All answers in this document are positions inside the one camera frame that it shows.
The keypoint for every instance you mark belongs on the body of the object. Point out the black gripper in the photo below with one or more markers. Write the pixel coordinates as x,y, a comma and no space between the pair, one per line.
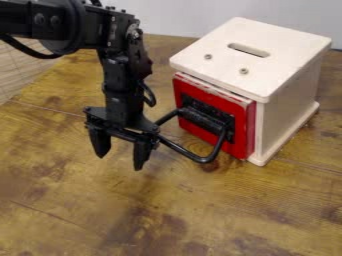
120,118

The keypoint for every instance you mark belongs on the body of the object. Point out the red wooden drawer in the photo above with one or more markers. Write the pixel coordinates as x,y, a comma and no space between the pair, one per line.
212,107

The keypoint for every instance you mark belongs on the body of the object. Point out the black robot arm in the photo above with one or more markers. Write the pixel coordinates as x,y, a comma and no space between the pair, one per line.
50,28

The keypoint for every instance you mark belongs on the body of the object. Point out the white wooden drawer cabinet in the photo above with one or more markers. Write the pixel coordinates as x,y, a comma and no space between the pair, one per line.
268,64

